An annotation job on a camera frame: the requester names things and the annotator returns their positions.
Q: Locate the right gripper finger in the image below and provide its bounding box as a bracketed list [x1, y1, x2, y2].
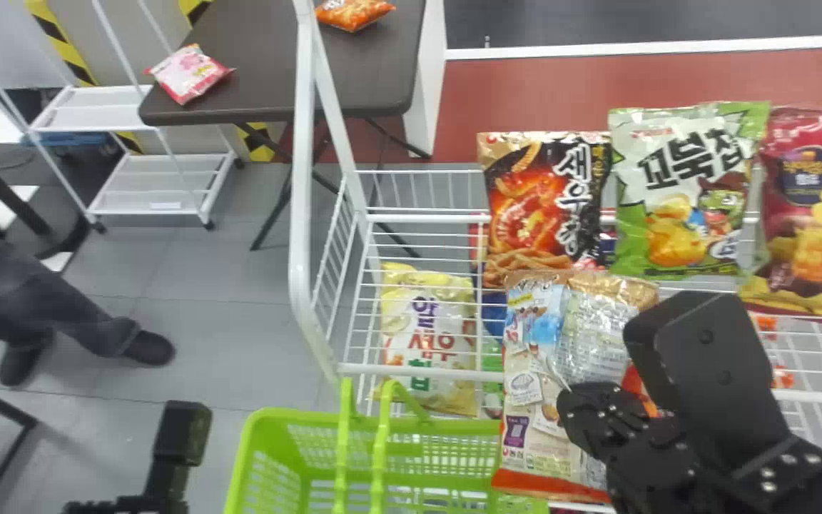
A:
[557, 381, 651, 458]

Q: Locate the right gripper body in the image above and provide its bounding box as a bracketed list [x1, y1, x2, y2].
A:
[599, 418, 763, 514]

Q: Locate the beige silver snack packet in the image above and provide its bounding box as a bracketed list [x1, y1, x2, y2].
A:
[491, 270, 660, 505]

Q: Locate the yellow white snack packet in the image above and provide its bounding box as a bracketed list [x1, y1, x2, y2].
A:
[374, 262, 481, 418]

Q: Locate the black orange snack packet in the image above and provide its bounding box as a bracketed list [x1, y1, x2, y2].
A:
[477, 131, 614, 288]

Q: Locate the green snack packet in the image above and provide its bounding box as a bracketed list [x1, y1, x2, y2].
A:
[607, 101, 771, 280]

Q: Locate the dark red snack packet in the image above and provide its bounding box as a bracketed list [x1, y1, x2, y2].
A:
[738, 107, 822, 319]

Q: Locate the green basket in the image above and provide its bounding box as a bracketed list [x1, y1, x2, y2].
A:
[223, 378, 549, 514]

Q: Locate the dark side table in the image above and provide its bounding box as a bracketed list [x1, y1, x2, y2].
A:
[138, 0, 432, 252]

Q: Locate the pink snack packet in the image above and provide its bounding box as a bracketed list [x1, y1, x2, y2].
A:
[143, 44, 234, 106]

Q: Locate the person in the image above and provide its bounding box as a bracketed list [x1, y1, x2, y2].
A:
[0, 203, 176, 388]

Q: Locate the white shelf trolley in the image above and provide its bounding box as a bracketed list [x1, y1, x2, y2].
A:
[0, 0, 244, 233]

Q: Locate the white wire rack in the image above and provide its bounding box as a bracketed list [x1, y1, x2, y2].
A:
[288, 0, 822, 514]

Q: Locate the yellow black striped post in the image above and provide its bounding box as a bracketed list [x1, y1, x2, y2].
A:
[178, 0, 278, 163]
[24, 0, 145, 155]

